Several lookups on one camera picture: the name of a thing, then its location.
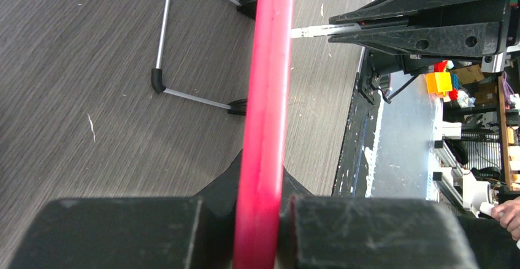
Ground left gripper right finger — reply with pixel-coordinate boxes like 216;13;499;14
278;172;478;268

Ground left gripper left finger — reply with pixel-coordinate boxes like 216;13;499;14
9;156;241;268

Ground whiteboard with pink frame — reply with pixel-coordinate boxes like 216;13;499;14
232;0;294;268

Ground black white marker pen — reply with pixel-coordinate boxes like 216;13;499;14
291;23;361;39

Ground person's hand at edge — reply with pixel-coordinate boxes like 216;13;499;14
491;197;519;241

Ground red toy pieces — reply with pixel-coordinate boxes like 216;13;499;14
433;61;448;72

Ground yellow toy block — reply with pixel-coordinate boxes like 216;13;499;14
425;72;453;94

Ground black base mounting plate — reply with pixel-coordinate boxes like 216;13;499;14
332;49;385;197

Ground black wire whiteboard stand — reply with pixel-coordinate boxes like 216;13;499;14
150;0;258;116

